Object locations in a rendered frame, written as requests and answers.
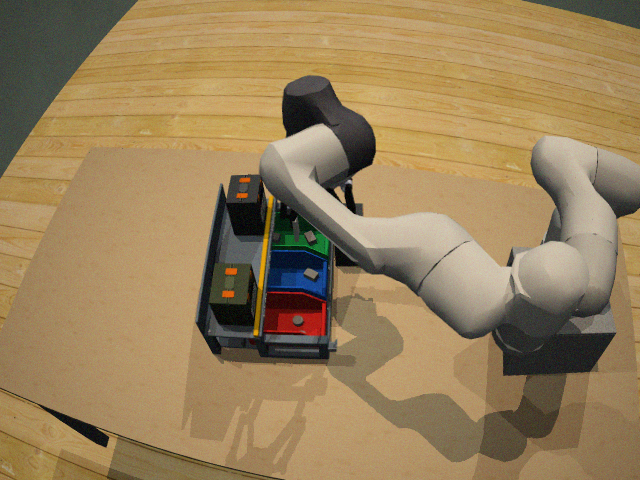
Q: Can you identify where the dark grey metal shelf rack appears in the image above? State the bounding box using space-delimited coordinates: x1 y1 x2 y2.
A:
195 183 337 359

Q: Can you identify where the green open bin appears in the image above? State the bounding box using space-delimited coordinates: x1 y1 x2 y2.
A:
272 212 330 264

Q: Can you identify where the red open bin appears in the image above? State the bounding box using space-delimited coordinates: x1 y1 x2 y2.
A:
264 292 327 336

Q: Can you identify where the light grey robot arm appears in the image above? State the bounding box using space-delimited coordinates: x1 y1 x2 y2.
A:
259 75 640 357

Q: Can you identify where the blue bin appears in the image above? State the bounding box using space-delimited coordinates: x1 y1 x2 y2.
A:
267 250 328 301

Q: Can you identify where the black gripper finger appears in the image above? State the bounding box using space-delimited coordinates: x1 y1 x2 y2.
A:
280 202 300 242
330 178 356 214

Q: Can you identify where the yellow flat bar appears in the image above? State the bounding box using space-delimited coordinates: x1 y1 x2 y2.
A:
253 196 274 337

